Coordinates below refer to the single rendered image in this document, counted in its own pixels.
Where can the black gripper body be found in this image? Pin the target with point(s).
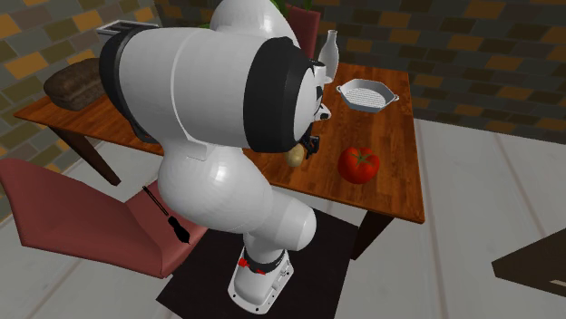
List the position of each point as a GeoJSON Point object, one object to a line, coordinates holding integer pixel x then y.
{"type": "Point", "coordinates": [312, 145]}

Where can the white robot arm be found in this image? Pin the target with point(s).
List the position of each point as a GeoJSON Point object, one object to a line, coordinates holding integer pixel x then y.
{"type": "Point", "coordinates": [208, 88]}

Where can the tan potato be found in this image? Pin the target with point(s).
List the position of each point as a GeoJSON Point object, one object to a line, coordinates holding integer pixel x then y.
{"type": "Point", "coordinates": [294, 157]}

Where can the red tomato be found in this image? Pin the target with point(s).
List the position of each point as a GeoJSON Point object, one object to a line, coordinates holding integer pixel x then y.
{"type": "Point", "coordinates": [358, 167]}

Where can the brown wooden table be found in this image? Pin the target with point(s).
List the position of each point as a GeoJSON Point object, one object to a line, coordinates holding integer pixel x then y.
{"type": "Point", "coordinates": [380, 132]}

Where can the white grill pan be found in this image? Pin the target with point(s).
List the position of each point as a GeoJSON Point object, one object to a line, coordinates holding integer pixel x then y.
{"type": "Point", "coordinates": [367, 97]}

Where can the clear glass bottle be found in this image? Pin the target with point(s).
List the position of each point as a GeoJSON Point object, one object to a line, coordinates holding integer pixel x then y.
{"type": "Point", "coordinates": [328, 55]}

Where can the red upholstered chair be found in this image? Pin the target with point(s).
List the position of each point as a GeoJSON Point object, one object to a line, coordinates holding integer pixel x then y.
{"type": "Point", "coordinates": [79, 221]}
{"type": "Point", "coordinates": [307, 28]}

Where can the green plant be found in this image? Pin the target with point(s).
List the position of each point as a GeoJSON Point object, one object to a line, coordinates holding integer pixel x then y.
{"type": "Point", "coordinates": [279, 5]}

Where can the black screwdriver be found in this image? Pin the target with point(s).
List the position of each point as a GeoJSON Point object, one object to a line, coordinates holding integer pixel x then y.
{"type": "Point", "coordinates": [177, 226]}

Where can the black robot stand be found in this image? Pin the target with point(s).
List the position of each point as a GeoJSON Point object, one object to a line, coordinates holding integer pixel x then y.
{"type": "Point", "coordinates": [208, 282]}

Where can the silver toaster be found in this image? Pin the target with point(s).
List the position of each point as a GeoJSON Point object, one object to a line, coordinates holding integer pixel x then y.
{"type": "Point", "coordinates": [116, 27]}

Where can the dark brown bread loaf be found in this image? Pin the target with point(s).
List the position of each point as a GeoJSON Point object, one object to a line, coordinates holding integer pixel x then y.
{"type": "Point", "coordinates": [75, 86]}

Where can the dark wooden table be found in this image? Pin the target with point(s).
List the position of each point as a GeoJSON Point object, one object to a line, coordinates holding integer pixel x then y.
{"type": "Point", "coordinates": [535, 265]}

